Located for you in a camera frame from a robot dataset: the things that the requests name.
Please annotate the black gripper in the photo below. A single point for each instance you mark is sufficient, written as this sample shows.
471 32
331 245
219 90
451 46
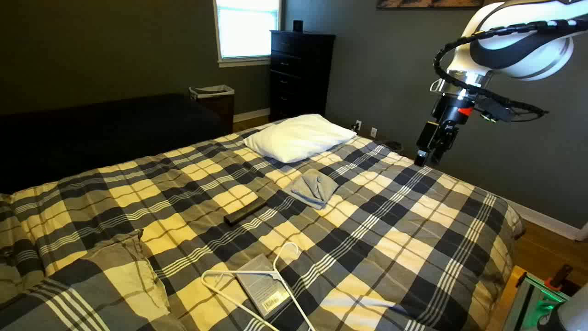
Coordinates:
440 131

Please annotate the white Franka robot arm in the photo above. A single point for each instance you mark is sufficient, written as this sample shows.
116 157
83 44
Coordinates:
526 46

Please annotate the light grey folded towel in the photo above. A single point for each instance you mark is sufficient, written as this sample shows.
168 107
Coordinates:
298 197

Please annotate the plaid yellow grey comforter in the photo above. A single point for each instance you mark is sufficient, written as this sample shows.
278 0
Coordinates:
379 245

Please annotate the white bed pillow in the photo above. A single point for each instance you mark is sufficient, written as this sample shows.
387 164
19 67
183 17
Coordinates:
297 138

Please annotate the black chest of drawers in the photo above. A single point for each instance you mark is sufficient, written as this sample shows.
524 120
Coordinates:
300 74

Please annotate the wooden board edge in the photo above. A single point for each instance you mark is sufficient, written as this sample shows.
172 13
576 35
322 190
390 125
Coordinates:
504 300

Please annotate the small dark object on dresser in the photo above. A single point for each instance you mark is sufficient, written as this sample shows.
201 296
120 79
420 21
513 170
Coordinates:
298 26

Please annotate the black remote control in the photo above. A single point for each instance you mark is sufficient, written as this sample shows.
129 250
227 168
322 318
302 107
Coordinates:
245 212

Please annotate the grey rounded object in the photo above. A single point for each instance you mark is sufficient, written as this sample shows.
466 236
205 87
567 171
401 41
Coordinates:
576 313

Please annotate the flat grey book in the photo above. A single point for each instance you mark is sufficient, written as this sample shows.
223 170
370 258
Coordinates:
260 287

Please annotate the dark bin with pale liner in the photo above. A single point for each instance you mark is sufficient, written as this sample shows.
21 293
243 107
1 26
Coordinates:
212 102

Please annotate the black couch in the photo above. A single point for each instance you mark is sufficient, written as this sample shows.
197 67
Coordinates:
93 138

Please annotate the plaid pillow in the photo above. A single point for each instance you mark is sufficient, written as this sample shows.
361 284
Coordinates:
93 287

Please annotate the framed wall picture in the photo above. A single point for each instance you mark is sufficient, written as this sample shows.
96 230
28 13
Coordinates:
429 2

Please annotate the green frame object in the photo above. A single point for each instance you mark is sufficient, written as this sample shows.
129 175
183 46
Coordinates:
539 304

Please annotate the bright window with white frame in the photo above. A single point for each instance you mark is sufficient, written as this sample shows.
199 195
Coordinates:
249 28

